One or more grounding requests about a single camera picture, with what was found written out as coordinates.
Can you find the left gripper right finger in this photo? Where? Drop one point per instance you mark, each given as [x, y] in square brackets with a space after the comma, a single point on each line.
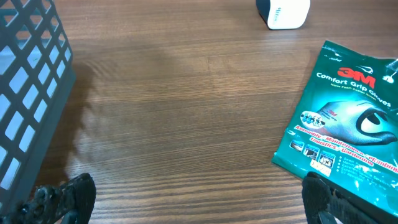
[326, 202]

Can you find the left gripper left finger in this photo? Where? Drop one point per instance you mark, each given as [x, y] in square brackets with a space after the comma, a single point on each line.
[72, 202]

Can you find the green 3M gloves package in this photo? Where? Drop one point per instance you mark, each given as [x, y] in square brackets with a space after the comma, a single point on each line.
[345, 125]

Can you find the white barcode scanner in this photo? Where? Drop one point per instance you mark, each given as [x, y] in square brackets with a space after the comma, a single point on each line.
[283, 14]

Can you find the grey plastic mesh basket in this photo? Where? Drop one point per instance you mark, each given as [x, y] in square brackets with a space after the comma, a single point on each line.
[36, 80]

